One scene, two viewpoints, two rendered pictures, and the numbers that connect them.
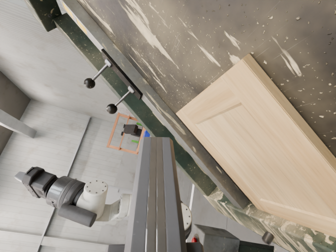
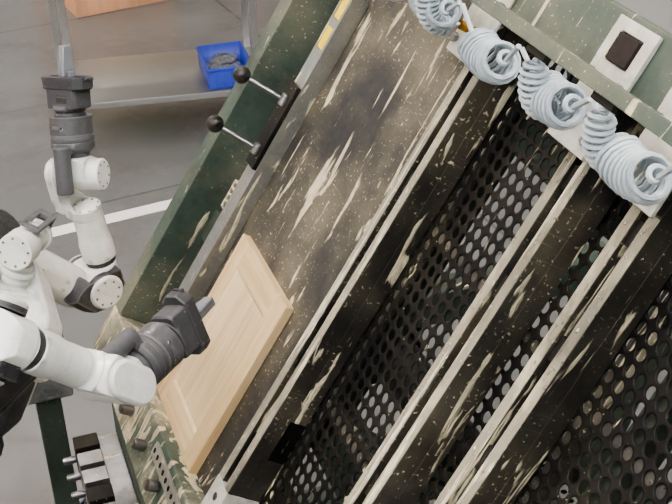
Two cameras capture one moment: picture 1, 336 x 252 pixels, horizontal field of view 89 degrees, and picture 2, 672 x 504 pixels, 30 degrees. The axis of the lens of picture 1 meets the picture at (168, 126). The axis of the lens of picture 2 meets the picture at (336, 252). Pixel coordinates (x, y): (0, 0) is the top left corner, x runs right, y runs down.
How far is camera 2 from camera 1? 2.15 m
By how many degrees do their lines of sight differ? 19
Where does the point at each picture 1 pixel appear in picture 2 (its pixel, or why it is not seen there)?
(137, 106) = (239, 124)
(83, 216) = (68, 182)
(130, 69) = (284, 138)
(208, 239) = not seen: hidden behind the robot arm
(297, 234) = (158, 421)
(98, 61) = (296, 17)
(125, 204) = (92, 216)
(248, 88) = (272, 318)
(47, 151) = not seen: outside the picture
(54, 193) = (73, 127)
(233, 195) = not seen: hidden behind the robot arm
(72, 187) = (89, 143)
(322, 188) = (218, 401)
